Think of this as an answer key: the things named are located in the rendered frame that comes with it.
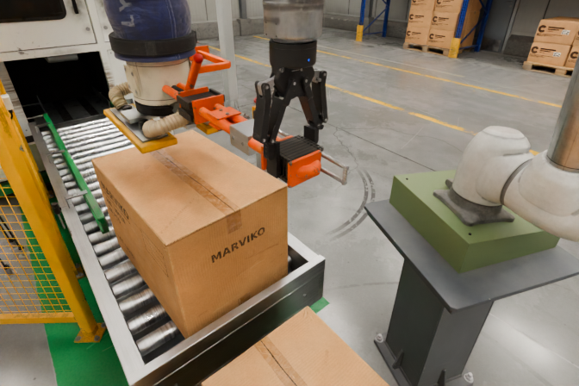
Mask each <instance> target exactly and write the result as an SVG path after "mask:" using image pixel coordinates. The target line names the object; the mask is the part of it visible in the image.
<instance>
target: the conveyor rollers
mask: <svg viewBox="0 0 579 386"><path fill-rule="evenodd" d="M56 130H57V132H58V133H59V136H60V138H61V139H62V140H63V142H64V144H65V146H66V148H67V150H68V152H69V153H70V154H71V156H72V159H73V161H74V162H75V164H76V166H77V168H78V169H79V171H80V173H81V175H82V176H83V178H84V181H85V182H86V183H87V185H88V187H89V189H90V191H91V193H92V195H93V196H94V197H95V199H96V202H97V203H98V205H99V207H100V209H101V210H102V212H103V214H104V216H105V218H106V221H107V223H108V226H109V232H108V233H104V234H103V233H102V232H101V230H100V228H99V226H98V225H97V222H96V220H95V218H94V216H93V214H92V213H91V211H90V208H89V206H88V204H87V202H86V201H85V200H84V197H83V195H81V196H77V197H74V198H72V204H73V205H74V207H75V209H76V212H77V213H78V215H79V218H80V221H81V222H82V224H83V225H84V231H85V232H86V233H87V234H88V237H89V242H90V243H91V245H92V246H93V248H94V253H95V254H96V256H97V257H100V256H102V255H104V254H106V253H109V252H112V251H114V250H116V249H119V248H121V247H120V245H119V243H118V240H117V238H116V235H115V230H114V228H113V225H112V222H111V220H110V217H109V212H108V210H107V207H106V204H105V201H104V198H103V193H102V191H101V188H100V185H99V183H98V180H97V175H96V173H95V170H94V167H93V164H92V162H91V160H92V159H96V158H99V157H102V156H105V155H108V154H111V153H116V152H119V151H122V150H126V149H129V148H131V147H134V145H133V144H132V142H131V141H130V140H129V139H128V138H127V137H126V136H125V135H124V134H123V133H122V132H121V131H120V130H119V129H118V128H117V127H116V126H115V125H114V124H113V123H112V122H111V121H110V120H109V119H108V117H106V118H102V119H98V120H94V121H87V122H82V123H79V124H74V125H70V126H66V127H62V128H56ZM41 135H42V136H43V138H44V141H45V142H46V144H47V149H48V150H49V152H50V153H53V152H57V151H59V148H58V146H57V144H56V142H55V140H54V138H53V136H52V135H51V133H50V131H49V130H46V131H42V132H41ZM51 156H52V159H53V161H54V164H55V165H56V166H57V170H58V171H59V175H60V176H61V178H62V181H63V182H64V185H65V188H66V189H67V192H68V193H69V194H68V195H71V194H74V193H78V192H80V189H79V187H78V185H77V183H76V181H75V179H74V177H73V175H72V173H71V171H70V169H69V167H68V166H67V164H66V162H65V160H64V158H63V156H62V154H61V153H58V154H54V155H51ZM99 230H100V231H99ZM113 237H114V238H113ZM111 238H113V239H111ZM109 239H110V240H109ZM105 240H106V241H105ZM103 241H104V242H103ZM100 242H103V243H100ZM98 243H100V244H98ZM96 244H98V245H96ZM94 245H95V246H94ZM127 259H128V256H127V255H126V253H125V252H124V251H123V250H122V249H120V250H118V251H115V252H112V253H110V254H108V255H106V256H103V257H101V258H100V259H99V262H100V265H101V266H102V268H103V270H105V269H108V268H109V267H111V266H113V265H117V264H119V263H120V262H123V261H125V260H127ZM136 271H137V270H136V268H135V267H134V265H133V264H132V262H131V261H130V260H129V261H128V262H126V263H124V264H122V265H118V266H116V267H115V268H112V269H110V270H108V271H105V272H104V273H105V276H106V279H107V280H108V282H109V284H111V283H113V282H115V281H118V280H120V279H122V278H124V277H126V276H128V275H130V274H132V273H135V272H136ZM145 285H146V282H145V280H144V279H143V278H142V276H141V275H140V273H139V274H137V275H135V276H133V277H130V278H128V279H126V280H124V281H122V282H120V283H118V284H116V285H114V286H112V287H111V289H112V290H113V292H112V293H113V295H115V299H119V298H121V297H123V296H125V295H127V294H129V293H131V292H133V291H135V290H137V289H139V288H141V287H143V286H145ZM155 300H157V297H156V296H155V295H154V294H153V292H152V291H151V289H150V288H147V289H144V290H143V291H141V292H140V293H138V294H136V295H134V296H131V297H129V298H128V299H126V300H124V301H122V302H119V306H120V310H121V312H122V314H123V316H126V315H128V314H131V313H133V312H134V311H135V310H137V309H139V308H142V307H144V306H146V305H147V304H148V303H150V302H153V301H155ZM166 316H168V314H167V312H166V311H165V309H164V308H163V306H162V305H161V304H160V303H159V304H157V305H155V306H154V307H152V308H149V309H148V310H146V311H145V312H143V313H141V314H138V315H136V316H135V317H134V318H132V319H130V320H128V321H127V324H128V329H129V331H131V334H132V335H135V334H137V333H138V332H140V331H142V330H144V329H145V328H147V327H150V326H151V325H152V324H154V323H156V322H157V321H160V320H162V319H163V318H165V317H166ZM180 333H181V332H180V331H179V329H178V328H177V326H176V325H175V323H174V322H173V321H169V322H168V323H166V324H164V325H163V326H162V327H159V328H158V329H156V330H154V331H152V332H151V333H149V334H148V335H146V336H144V337H142V338H141V339H138V340H137V341H136V344H137V346H138V350H139V352H140V354H141V356H143V357H144V356H145V355H147V354H148V353H149V352H151V351H153V350H155V349H156V348H158V347H159V346H161V345H163V344H164V343H166V342H167V341H169V340H170V339H173V338H174V337H176V336H178V335H179V334H180Z"/></svg>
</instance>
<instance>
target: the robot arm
mask: <svg viewBox="0 0 579 386"><path fill-rule="evenodd" d="M262 3H263V9H264V33H265V36H267V37H269V38H272V39H270V40H269V55H270V63H271V75H270V78H268V79H266V80H265V81H259V80H257V81H256V82H255V90H256V94H257V99H256V108H255V116H254V125H253V134H252V137H253V138H254V139H255V140H256V141H258V142H260V143H262V144H264V157H265V159H266V161H267V172H268V173H269V174H271V175H272V176H273V177H275V178H279V177H280V142H279V141H277V140H276V138H277V134H278V131H279V128H280V125H281V122H282V119H283V115H284V112H285V110H286V107H287V106H289V105H290V100H291V99H293V98H295V97H298V98H299V101H300V103H301V106H302V110H303V112H304V115H305V117H306V120H307V122H308V125H304V136H303V137H305V138H307V139H309V140H312V141H313V142H314V143H316V144H317V143H318V140H319V130H322V129H323V128H324V125H322V123H323V122H324V123H326V122H327V120H328V117H327V95H326V79H327V72H326V71H323V70H320V69H316V68H315V69H314V68H313V65H314V64H315V63H316V52H317V40H316V39H314V38H317V37H320V36H321V34H322V17H323V5H324V1H323V0H263V2H262ZM310 83H311V86H312V90H311V87H310ZM272 87H274V91H273V90H272ZM271 93H273V95H272V97H271ZM280 97H283V99H281V98H280ZM312 97H313V98H312ZM271 100H272V103H271ZM530 148H531V145H530V143H529V141H528V139H527V137H526V136H525V135H523V133H521V132H520V131H518V130H516V129H513V128H507V127H501V126H490V127H487V128H485V129H484V130H483V131H481V132H479V133H478V134H477V135H476V136H475V137H474V138H473V139H472V140H471V141H470V143H469V144H468V146H467V147H466V148H465V150H464V153H463V155H462V157H461V159H460V161H459V163H458V168H457V170H456V173H455V177H454V179H452V178H448V179H446V180H445V184H446V186H447V187H448V188H449V189H448V190H435V191H434V192H433V195H434V196H435V197H437V198H438V199H439V200H440V201H441V202H442V203H443V204H444V205H446V206H447V207H448V208H449V209H450V210H451V211H452V212H453V213H454V214H455V215H456V216H457V217H458V218H459V219H460V220H461V222H462V223H463V224H464V225H466V226H469V227H473V226H475V225H477V224H484V223H493V222H502V221H505V222H514V219H515V217H514V215H512V214H510V213H509V212H507V211H506V210H505V209H504V208H503V207H502V206H503V205H504V206H506V207H507V208H509V209H510V210H512V211H513V212H514V213H515V214H517V215H518V216H520V217H521V218H523V219H525V220H526V221H528V222H530V223H532V224H533V225H534V226H536V227H539V228H541V229H542V230H544V231H546V232H547V233H550V234H553V235H555V236H557V237H559V238H562V239H565V240H570V241H574V242H578V243H579V54H578V57H577V60H576V64H575V67H574V70H573V72H572V75H571V79H570V83H569V86H568V89H567V91H566V94H565V97H564V100H563V105H562V108H561V110H560V113H559V116H558V118H557V123H556V126H555V129H554V132H553V135H552V137H551V142H550V145H549V147H548V150H545V151H543V152H541V153H539V154H537V155H536V156H534V155H533V154H532V153H530V152H529V151H530Z"/></svg>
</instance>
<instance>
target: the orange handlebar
mask: <svg viewBox="0 0 579 386"><path fill-rule="evenodd" d="M197 53H200V54H201V55H202V56H203V58H204V59H206V60H209V61H211V62H214V64H209V65H201V68H200V71H199V73H198V74H200V73H205V72H214V71H219V70H224V69H229V68H230V67H231V61H229V60H226V59H223V58H220V57H217V56H215V55H213V54H211V53H206V52H204V51H202V50H198V51H197ZM177 87H179V88H180V89H182V90H184V89H185V84H182V83H178V84H177ZM162 91H163V92H164V93H166V94H167V95H169V96H170V97H173V98H174V99H176V100H177V97H176V95H177V93H178V91H177V90H174V89H173V88H172V87H170V86H169V85H164V86H163V87H162ZM198 113H199V115H200V116H202V117H203V118H205V119H206V120H208V121H210V122H209V125H210V126H211V127H213V128H215V129H216V130H218V131H221V130H224V131H225V132H227V133H228V134H230V128H229V126H230V125H233V124H236V123H239V122H243V121H248V120H247V119H246V118H244V117H242V116H241V115H240V114H241V112H239V111H238V110H236V109H234V108H232V107H224V106H222V105H220V104H219V103H217V104H216V105H215V106H214V110H213V111H210V110H208V109H206V108H204V107H201V108H200V109H199V110H198ZM262 145H263V144H262V143H260V142H258V141H256V140H255V139H254V138H251V139H250V140H249V141H248V146H249V147H250V148H251V149H253V150H254V151H256V152H257V153H260V154H261V146H262ZM320 170H321V162H320V161H319V160H316V161H314V162H313V163H311V164H309V165H304V166H302V167H300V168H299V169H298V171H297V173H296V175H297V176H298V177H302V178H305V177H313V176H315V175H316V174H317V173H319V172H320Z"/></svg>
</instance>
